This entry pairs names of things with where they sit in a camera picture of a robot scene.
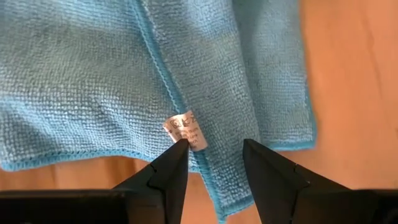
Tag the teal blue microfiber towel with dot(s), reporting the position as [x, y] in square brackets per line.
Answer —
[93, 77]

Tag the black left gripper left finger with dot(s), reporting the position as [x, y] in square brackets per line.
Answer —
[168, 180]

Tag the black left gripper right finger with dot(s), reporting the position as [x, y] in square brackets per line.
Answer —
[273, 186]

